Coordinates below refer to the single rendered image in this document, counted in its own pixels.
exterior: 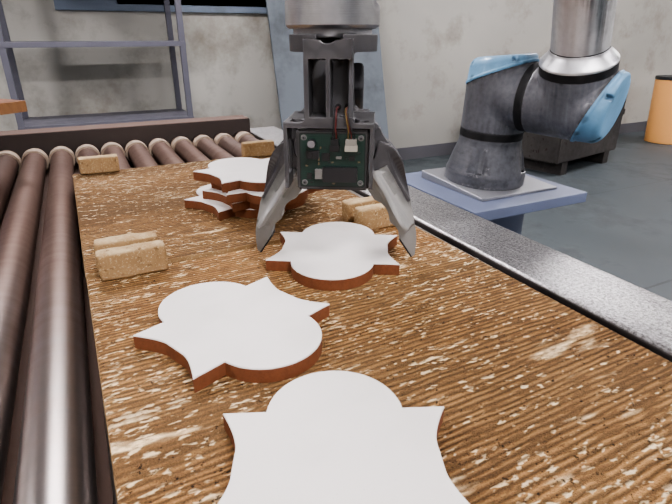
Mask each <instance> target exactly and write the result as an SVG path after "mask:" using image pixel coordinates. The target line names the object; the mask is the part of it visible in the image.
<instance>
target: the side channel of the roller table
mask: <svg viewBox="0 0 672 504"><path fill-rule="evenodd" d="M239 131H245V132H248V133H250V119H249V118H248V117H246V116H244V115H232V116H218V117H203V118H188V119H173V120H158V121H143V122H128V123H114V124H99V125H84V126H69V127H54V128H39V129H24V130H9V131H0V152H1V151H4V150H11V151H14V152H16V153H17V154H18V155H19V156H20V158H21V159H22V156H23V154H24V152H25V151H27V150H29V149H31V148H39V149H41V150H43V151H44V152H45V153H46V154H47V156H48V158H49V154H50V152H51V150H52V149H53V148H55V147H57V146H66V147H68V148H69V149H70V150H72V151H73V153H74V155H75V153H76V150H77V148H78V147H79V146H81V145H82V144H91V145H93V146H95V147H96V148H97V149H98V150H99V152H100V155H101V148H102V146H103V145H104V144H105V143H107V142H115V143H118V144H119V145H121V146H122V148H123V149H124V151H125V147H126V144H127V143H128V142H129V141H131V140H139V141H141V142H143V143H144V144H145V145H146V146H147V148H148V145H149V142H150V141H151V140H152V139H154V138H161V139H164V140H166V141H167V142H168V143H169V144H171V141H172V139H173V138H175V137H177V136H182V137H186V138H188V139H189V140H190V141H191V142H192V140H193V138H194V137H195V136H196V135H207V136H209V137H210V138H211V139H213V138H214V136H215V135H216V134H218V133H227V134H229V135H231V136H232V137H233V136H234V134H235V133H237V132H239ZM250 134H251V133H250Z"/></svg>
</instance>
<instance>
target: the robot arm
mask: <svg viewBox="0 0 672 504"><path fill-rule="evenodd" d="M617 1H618V0H553V13H552V28H551V42H550V49H549V50H548V51H547V52H546V53H545V54H544V55H543V56H542V57H541V58H540V60H539V58H538V57H539V56H538V54H537V53H529V54H512V55H496V56H483V57H477V58H475V59H474V60H473V61H472V62H471V64H470V67H469V72H468V78H467V80H466V83H465V84H466V91H465V98H464V105H463V113H462V120H461V127H460V134H459V138H458V141H457V143H456V145H455V147H454V149H453V151H452V153H451V156H450V158H449V160H448V162H447V164H446V170H445V177H446V178H447V179H448V180H450V181H451V182H453V183H456V184H458V185H461V186H465V187H469V188H474V189H480V190H490V191H505V190H513V189H517V188H520V187H521V186H523V184H524V179H525V173H526V172H525V166H524V157H523V149H522V140H523V134H524V132H528V133H534V134H539V135H544V136H550V137H555V138H560V139H566V140H570V142H574V141H578V142H585V143H596V142H598V141H600V140H602V139H603V138H604V137H605V136H606V135H607V133H608V132H609V131H610V129H611V128H612V126H613V125H614V123H615V121H616V119H617V117H618V116H619V113H620V111H621V109H622V107H623V105H624V102H625V100H626V97H627V94H628V91H629V87H630V83H631V75H630V73H629V72H626V71H625V70H620V71H619V62H620V54H619V52H618V51H617V50H616V49H615V48H613V47H612V46H611V42H612V35H613V28H614V21H615V14H616V7H617ZM285 25H286V26H287V28H288V29H293V34H289V45H290V51H291V52H303V78H304V108H303V109H302V110H301V111H294V113H293V114H292V115H290V116H289V117H288V118H287V119H286V120H285V121H284V122H283V141H282V142H281V143H280V144H279V145H278V146H277V147H276V148H275V150H274V151H273V153H272V155H271V157H270V159H269V162H268V167H267V175H266V183H265V189H264V193H263V195H262V197H261V201H260V207H259V212H258V217H257V223H256V243H257V250H258V251H260V252H262V251H263V249H264V248H265V246H266V245H267V244H268V242H269V241H270V239H271V238H272V236H273V234H274V232H275V230H274V229H275V224H276V223H277V222H278V221H279V220H281V218H282V216H283V214H284V212H285V206H286V204H287V203H288V202H289V201H291V200H293V199H295V198H296V197H297V196H298V195H299V193H300V192H301V190H302V189H327V190H366V189H368V191H369V193H370V194H371V196H372V197H373V199H374V200H376V201H378V202H380V203H381V204H382V205H383V206H384V207H385V208H386V210H387V211H388V214H389V221H390V222H391V223H392V224H393V225H394V226H395V227H396V228H397V229H398V232H399V234H398V235H399V241H400V242H401V244H402V245H403V247H404V248H405V250H406V251H407V253H408V254H409V256H410V257H412V256H413V255H415V248H416V227H415V222H414V217H413V211H412V206H411V201H410V195H409V190H408V185H407V179H406V174H405V169H404V164H403V161H402V158H401V156H400V154H399V152H398V151H397V149H396V148H395V146H394V145H393V144H392V143H391V142H390V141H389V140H388V139H387V138H386V137H385V136H384V134H383V132H382V130H381V127H380V126H378V123H377V122H376V121H375V112H370V109H363V97H364V65H363V64H362V63H354V55H355V53H357V52H375V51H377V43H378V34H372V29H377V28H378V27H379V26H380V6H379V4H378V3H377V2H376V0H285ZM538 62H539V63H538ZM373 169H374V171H373Z"/></svg>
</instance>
